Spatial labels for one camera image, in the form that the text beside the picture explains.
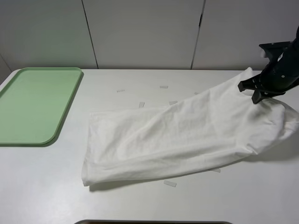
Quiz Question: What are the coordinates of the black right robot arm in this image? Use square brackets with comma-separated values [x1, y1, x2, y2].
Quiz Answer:
[238, 32, 299, 104]

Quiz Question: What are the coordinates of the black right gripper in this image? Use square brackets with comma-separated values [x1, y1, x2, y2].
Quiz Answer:
[238, 38, 299, 104]

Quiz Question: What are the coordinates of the clear tape mark front right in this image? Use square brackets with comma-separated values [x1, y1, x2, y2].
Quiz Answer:
[210, 168, 221, 173]

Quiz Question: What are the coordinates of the green plastic tray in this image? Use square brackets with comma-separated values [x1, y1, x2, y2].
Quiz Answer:
[0, 68, 83, 146]

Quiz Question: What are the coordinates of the clear tape mark centre left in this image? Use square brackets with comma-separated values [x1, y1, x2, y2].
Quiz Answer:
[139, 102, 145, 108]

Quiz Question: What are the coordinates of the white short sleeve t-shirt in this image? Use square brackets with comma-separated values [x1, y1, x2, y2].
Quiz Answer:
[82, 68, 299, 186]

